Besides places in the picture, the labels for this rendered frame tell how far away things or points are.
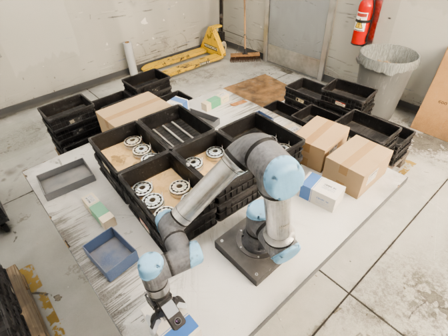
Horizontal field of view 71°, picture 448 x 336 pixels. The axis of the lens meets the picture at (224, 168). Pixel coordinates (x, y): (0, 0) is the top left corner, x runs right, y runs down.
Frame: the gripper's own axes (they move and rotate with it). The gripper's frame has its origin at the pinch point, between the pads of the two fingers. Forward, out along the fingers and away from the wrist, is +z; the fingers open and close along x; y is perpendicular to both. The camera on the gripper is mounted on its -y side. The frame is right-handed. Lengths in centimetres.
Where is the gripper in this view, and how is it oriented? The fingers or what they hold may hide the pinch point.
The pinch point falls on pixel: (171, 322)
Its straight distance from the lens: 126.0
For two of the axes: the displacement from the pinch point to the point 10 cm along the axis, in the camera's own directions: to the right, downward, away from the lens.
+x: -7.5, 4.5, -4.9
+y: -6.6, -4.6, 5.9
